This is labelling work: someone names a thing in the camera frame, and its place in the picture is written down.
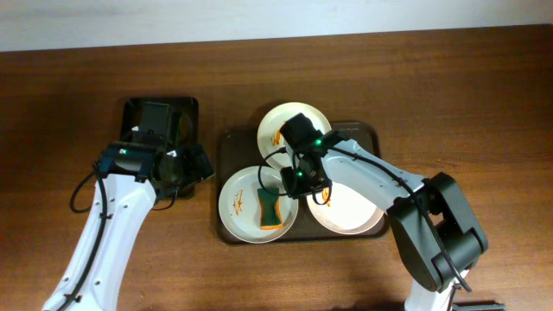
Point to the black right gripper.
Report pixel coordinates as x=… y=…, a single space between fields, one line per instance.
x=292 y=187

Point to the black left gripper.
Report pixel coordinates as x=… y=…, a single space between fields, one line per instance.
x=190 y=165

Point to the cream plate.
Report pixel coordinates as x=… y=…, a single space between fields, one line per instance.
x=269 y=139
x=344 y=211
x=240 y=209

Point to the cream plate back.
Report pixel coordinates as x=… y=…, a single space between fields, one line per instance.
x=269 y=139

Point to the green orange sponge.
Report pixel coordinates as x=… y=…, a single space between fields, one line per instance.
x=270 y=216

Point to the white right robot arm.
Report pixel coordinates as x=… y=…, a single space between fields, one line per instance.
x=437 y=234

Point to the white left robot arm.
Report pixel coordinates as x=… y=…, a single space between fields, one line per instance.
x=131 y=179

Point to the brown serving tray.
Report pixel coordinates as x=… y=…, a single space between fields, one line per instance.
x=237 y=163

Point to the black water basin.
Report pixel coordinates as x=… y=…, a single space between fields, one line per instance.
x=186 y=112

